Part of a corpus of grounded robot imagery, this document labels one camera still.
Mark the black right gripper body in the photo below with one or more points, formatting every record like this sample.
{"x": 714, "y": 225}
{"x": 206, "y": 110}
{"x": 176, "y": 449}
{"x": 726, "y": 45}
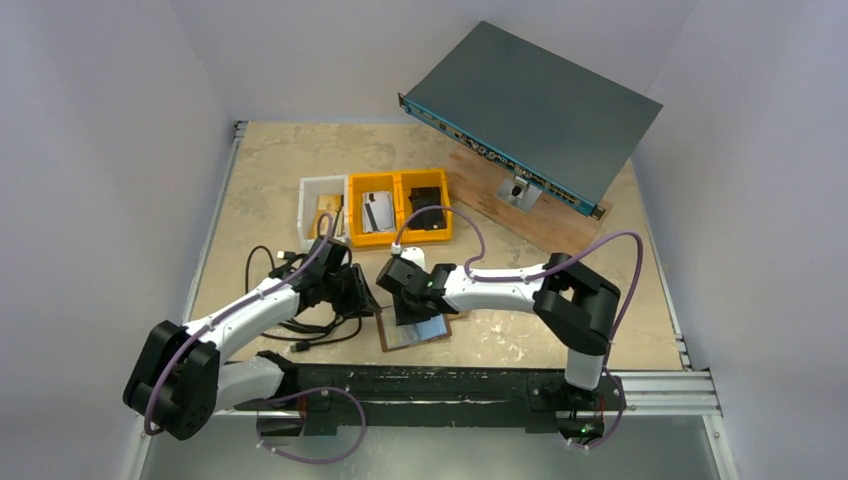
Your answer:
{"x": 411, "y": 304}

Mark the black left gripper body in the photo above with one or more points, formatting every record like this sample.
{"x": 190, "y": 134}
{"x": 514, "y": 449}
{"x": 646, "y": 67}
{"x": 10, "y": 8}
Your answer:
{"x": 344, "y": 289}

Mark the brown leather card holder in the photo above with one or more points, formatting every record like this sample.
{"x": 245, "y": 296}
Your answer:
{"x": 393, "y": 337}

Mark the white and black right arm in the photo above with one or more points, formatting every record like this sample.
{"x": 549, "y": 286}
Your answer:
{"x": 577, "y": 305}

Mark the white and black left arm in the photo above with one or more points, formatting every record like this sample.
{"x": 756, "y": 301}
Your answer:
{"x": 184, "y": 373}

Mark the gold cards stack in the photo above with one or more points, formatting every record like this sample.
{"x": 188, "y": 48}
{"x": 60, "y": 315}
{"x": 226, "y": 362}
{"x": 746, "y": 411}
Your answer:
{"x": 329, "y": 215}

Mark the black cards stack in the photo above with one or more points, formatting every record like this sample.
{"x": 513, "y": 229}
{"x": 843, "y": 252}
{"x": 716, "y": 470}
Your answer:
{"x": 421, "y": 198}

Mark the silver cards stack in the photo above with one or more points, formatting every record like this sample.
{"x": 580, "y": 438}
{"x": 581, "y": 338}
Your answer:
{"x": 378, "y": 215}

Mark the white plastic bin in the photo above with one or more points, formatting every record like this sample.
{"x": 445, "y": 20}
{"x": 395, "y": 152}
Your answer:
{"x": 309, "y": 191}

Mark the yellow bin left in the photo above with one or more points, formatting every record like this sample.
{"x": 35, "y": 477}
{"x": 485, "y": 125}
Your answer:
{"x": 359, "y": 184}

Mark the yellow bin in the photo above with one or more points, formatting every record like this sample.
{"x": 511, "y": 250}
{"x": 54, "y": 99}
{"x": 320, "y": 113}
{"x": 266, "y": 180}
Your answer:
{"x": 405, "y": 181}
{"x": 359, "y": 184}

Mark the yellow bin right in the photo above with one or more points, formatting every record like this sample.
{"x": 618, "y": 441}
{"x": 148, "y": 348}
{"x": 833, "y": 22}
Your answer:
{"x": 405, "y": 181}

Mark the wooden board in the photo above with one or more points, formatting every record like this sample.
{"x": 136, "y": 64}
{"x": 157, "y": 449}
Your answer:
{"x": 535, "y": 216}

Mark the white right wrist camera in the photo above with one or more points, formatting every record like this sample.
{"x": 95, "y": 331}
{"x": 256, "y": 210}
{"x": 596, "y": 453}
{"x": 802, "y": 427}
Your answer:
{"x": 413, "y": 254}

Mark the metal bracket with knob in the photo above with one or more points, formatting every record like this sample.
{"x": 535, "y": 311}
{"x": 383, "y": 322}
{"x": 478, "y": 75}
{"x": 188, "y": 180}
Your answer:
{"x": 519, "y": 193}

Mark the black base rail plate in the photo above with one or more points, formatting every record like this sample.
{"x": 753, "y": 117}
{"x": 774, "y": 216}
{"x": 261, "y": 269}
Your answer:
{"x": 325, "y": 397}

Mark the blue grey network switch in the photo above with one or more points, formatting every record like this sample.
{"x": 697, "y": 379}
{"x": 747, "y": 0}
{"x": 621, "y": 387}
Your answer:
{"x": 560, "y": 127}

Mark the aluminium frame rail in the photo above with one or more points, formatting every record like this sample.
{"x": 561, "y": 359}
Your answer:
{"x": 670, "y": 393}

